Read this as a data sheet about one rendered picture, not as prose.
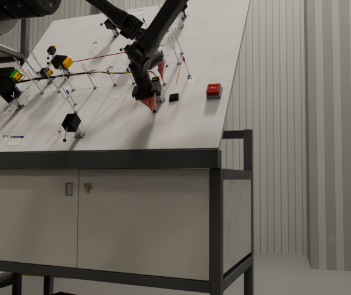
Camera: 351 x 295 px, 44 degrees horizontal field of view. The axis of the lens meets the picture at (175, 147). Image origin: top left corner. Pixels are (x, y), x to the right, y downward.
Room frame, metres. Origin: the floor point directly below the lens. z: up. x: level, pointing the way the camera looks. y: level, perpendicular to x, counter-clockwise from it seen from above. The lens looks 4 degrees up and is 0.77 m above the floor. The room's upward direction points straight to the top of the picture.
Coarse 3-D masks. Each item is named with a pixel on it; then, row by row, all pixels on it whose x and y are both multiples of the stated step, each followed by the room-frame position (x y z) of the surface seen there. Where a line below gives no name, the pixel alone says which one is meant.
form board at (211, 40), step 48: (192, 0) 2.18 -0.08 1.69; (240, 0) 2.04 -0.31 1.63; (48, 48) 2.30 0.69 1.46; (96, 48) 2.16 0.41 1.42; (192, 48) 1.91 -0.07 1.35; (240, 48) 1.83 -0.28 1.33; (48, 96) 2.01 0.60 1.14; (96, 96) 1.90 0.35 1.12; (192, 96) 1.71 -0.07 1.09; (0, 144) 1.88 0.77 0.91; (48, 144) 1.79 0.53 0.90; (96, 144) 1.70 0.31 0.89; (144, 144) 1.62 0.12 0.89; (192, 144) 1.55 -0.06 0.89
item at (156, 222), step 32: (96, 192) 1.71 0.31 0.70; (128, 192) 1.66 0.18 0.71; (160, 192) 1.61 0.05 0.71; (192, 192) 1.57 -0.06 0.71; (96, 224) 1.71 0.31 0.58; (128, 224) 1.66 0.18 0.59; (160, 224) 1.61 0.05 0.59; (192, 224) 1.57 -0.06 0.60; (96, 256) 1.71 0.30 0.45; (128, 256) 1.66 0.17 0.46; (160, 256) 1.61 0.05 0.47; (192, 256) 1.57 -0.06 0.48
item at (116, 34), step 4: (108, 20) 2.11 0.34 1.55; (100, 24) 2.17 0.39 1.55; (104, 24) 2.12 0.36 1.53; (108, 24) 2.10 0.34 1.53; (112, 24) 2.09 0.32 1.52; (108, 28) 2.13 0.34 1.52; (112, 28) 2.12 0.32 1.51; (116, 28) 2.15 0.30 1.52; (116, 32) 2.17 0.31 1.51; (116, 36) 2.17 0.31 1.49
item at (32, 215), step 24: (0, 192) 1.89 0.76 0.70; (24, 192) 1.84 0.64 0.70; (48, 192) 1.80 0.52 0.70; (72, 192) 1.75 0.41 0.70; (0, 216) 1.88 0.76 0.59; (24, 216) 1.84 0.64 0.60; (48, 216) 1.79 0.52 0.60; (72, 216) 1.75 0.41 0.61; (0, 240) 1.88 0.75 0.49; (24, 240) 1.84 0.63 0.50; (48, 240) 1.79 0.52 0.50; (72, 240) 1.75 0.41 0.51; (48, 264) 1.79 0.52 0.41; (72, 264) 1.75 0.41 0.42
